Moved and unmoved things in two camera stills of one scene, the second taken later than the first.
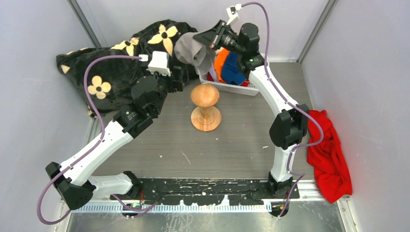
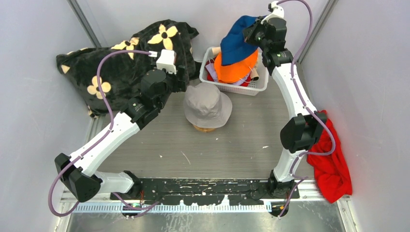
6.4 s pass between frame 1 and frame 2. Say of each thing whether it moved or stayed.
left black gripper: stayed
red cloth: stayed
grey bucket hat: moved
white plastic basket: stayed
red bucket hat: stayed
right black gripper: moved
